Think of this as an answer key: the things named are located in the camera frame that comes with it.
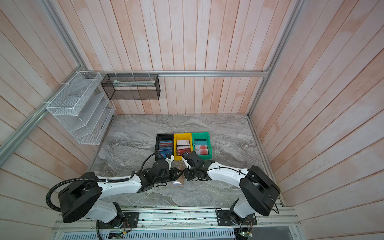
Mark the black plastic bin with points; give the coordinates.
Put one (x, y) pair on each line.
(163, 142)

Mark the black mesh wall basket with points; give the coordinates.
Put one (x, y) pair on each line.
(119, 87)

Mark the blue VIP card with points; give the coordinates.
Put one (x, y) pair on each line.
(163, 153)

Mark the white wire mesh shelf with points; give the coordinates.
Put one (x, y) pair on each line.
(82, 108)

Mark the teal card in green bin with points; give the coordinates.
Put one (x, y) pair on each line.
(201, 144)

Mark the tan leather card holder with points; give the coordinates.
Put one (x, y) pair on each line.
(179, 182)

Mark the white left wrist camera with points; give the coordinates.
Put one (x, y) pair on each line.
(169, 159)

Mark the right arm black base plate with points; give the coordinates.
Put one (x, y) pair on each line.
(229, 218)

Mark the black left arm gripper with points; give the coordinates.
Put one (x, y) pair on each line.
(175, 176)

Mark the green plastic bin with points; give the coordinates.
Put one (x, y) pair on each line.
(205, 154)

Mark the red card in yellow bin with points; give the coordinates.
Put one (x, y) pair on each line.
(180, 152)

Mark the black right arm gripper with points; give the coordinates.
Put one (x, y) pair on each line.
(186, 173)

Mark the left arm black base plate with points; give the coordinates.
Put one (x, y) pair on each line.
(128, 221)

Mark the yellow plastic bin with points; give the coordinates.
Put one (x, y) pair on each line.
(182, 141)

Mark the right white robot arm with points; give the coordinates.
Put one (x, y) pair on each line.
(260, 191)

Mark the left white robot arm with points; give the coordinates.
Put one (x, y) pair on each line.
(83, 197)

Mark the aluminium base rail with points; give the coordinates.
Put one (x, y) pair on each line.
(181, 223)

